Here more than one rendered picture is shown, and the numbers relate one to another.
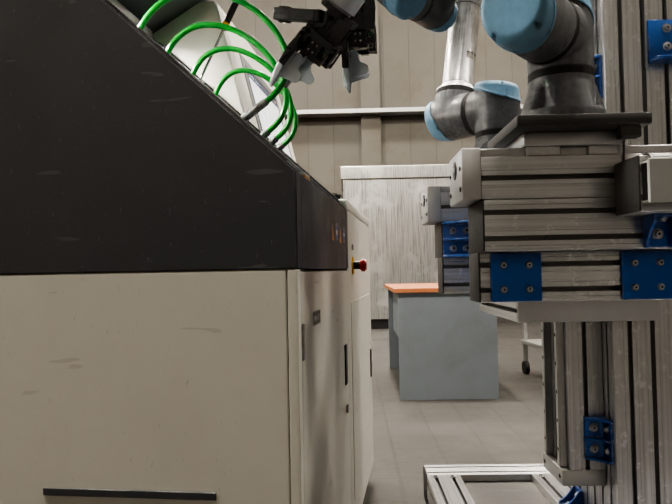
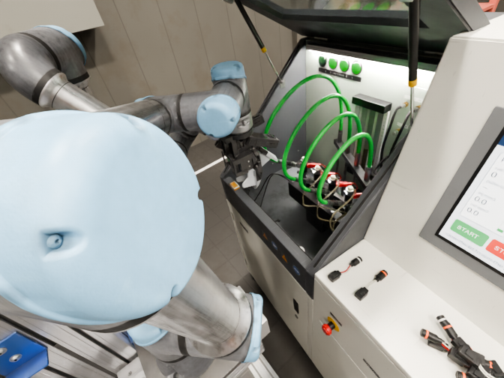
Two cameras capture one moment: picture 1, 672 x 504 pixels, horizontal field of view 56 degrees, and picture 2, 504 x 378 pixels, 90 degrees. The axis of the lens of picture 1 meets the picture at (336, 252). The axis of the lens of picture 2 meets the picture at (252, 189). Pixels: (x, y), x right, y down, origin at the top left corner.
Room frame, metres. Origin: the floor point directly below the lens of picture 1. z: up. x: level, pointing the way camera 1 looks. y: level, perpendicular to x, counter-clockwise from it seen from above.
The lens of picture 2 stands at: (1.98, -0.36, 1.71)
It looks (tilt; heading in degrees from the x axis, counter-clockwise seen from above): 41 degrees down; 148
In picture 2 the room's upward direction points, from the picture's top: 11 degrees counter-clockwise
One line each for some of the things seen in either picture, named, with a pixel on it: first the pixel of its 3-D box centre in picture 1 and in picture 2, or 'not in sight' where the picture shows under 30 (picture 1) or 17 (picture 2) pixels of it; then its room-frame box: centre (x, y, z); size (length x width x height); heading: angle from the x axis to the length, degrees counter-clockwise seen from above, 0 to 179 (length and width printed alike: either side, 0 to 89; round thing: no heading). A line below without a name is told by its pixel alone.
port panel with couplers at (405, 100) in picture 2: not in sight; (407, 134); (1.67, 0.50, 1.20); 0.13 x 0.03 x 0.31; 172
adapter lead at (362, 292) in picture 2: not in sight; (371, 283); (1.85, 0.05, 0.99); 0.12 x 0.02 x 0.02; 85
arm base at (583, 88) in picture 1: (561, 101); not in sight; (1.15, -0.42, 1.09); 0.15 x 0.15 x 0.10
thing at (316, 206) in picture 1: (318, 232); (262, 225); (1.37, 0.04, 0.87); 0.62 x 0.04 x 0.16; 172
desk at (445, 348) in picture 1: (435, 333); not in sight; (4.47, -0.68, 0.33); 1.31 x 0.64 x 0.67; 178
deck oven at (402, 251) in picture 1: (401, 248); not in sight; (9.08, -0.94, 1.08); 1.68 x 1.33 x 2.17; 89
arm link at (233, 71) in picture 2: not in sight; (230, 90); (1.48, -0.06, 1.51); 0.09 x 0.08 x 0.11; 133
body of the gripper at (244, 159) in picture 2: (357, 27); (240, 149); (1.48, -0.06, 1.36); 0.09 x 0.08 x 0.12; 82
